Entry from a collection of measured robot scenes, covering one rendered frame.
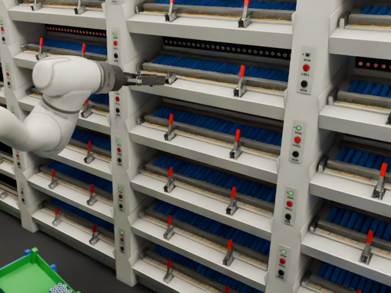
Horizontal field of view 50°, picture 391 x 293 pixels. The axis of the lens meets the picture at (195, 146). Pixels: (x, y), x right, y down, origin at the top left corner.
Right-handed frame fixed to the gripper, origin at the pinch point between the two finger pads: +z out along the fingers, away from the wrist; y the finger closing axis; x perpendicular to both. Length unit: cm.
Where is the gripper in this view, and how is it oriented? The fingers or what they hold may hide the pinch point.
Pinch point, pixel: (153, 79)
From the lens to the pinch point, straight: 135.6
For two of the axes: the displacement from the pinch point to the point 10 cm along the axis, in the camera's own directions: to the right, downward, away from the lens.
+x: 1.2, -9.7, -2.1
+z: 5.7, -1.1, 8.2
